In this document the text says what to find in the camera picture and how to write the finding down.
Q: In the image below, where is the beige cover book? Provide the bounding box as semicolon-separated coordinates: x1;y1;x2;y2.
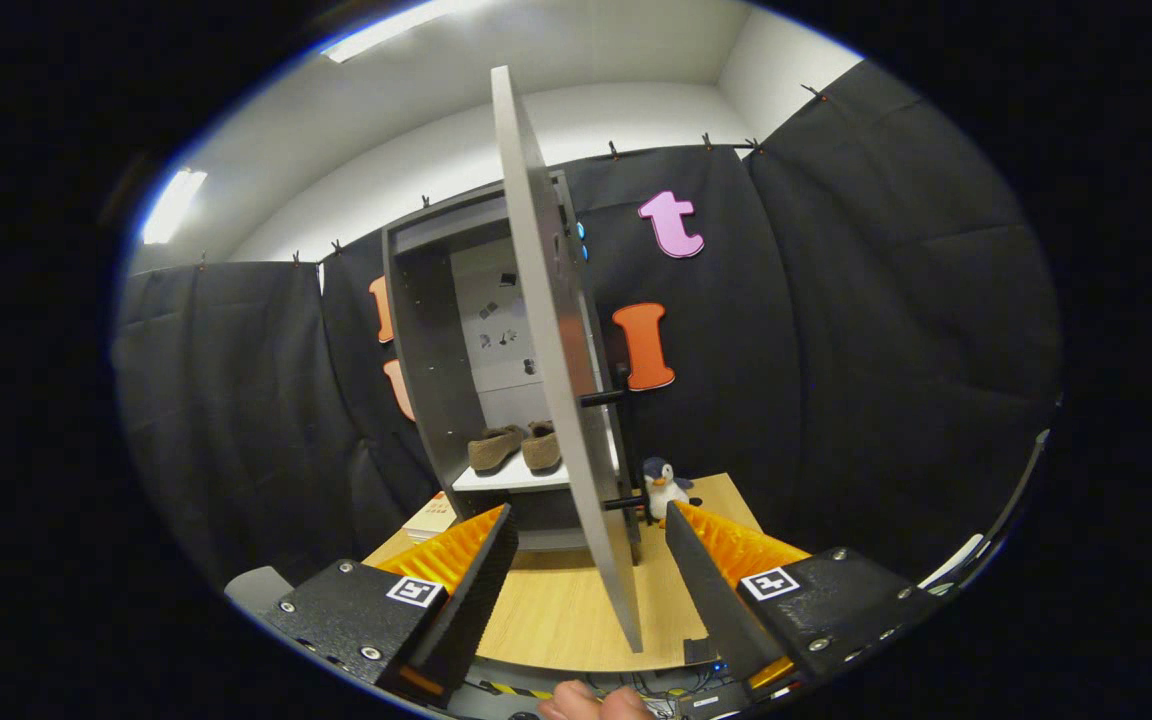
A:
403;492;459;541

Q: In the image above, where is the black backdrop cloth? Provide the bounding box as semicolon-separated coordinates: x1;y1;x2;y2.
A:
114;60;1067;591

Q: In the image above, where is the ceiling light panel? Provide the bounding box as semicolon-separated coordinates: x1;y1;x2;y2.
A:
321;0;482;63
141;168;209;246

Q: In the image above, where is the grey shoe cabinet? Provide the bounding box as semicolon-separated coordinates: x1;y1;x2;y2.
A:
381;170;637;566

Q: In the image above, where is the penguin plush toy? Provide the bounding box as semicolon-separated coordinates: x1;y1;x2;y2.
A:
642;457;702;528

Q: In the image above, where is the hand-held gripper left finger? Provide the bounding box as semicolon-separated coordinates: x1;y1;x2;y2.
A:
261;503;519;706

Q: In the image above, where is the beige shoe cabinet door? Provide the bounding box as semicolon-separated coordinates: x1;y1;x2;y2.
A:
491;65;657;653

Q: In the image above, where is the dark metal frame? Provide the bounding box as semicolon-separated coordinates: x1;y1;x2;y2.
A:
921;430;1049;596

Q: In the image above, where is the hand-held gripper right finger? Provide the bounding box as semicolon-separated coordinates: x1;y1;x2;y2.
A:
664;500;942;691

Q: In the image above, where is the brown fuzzy shoe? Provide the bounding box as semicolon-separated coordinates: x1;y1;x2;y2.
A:
521;420;563;473
466;425;527;473

